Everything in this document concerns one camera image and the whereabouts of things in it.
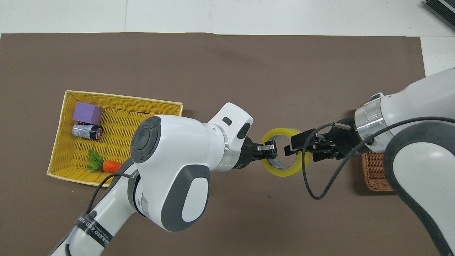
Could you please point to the small printed can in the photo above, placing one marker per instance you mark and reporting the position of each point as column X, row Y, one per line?
column 85, row 130

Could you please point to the toy carrot with green leaves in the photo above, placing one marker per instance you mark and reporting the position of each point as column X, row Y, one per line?
column 111, row 166

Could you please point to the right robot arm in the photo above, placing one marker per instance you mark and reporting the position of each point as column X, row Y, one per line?
column 419, row 106

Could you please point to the yellow woven basket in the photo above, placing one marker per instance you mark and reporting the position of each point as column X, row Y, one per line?
column 117, row 124

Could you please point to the brown woven basket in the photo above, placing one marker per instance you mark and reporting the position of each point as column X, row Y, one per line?
column 375, row 170

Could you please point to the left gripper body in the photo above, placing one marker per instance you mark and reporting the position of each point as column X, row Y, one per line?
column 249, row 153

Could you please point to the purple foam block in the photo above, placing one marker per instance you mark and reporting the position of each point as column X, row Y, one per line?
column 87, row 113

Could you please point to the yellow tape roll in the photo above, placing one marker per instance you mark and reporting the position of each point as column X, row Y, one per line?
column 280, row 132

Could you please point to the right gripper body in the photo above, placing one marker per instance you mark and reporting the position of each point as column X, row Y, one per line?
column 344, row 140

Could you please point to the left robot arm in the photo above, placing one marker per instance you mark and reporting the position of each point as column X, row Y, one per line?
column 185, row 149

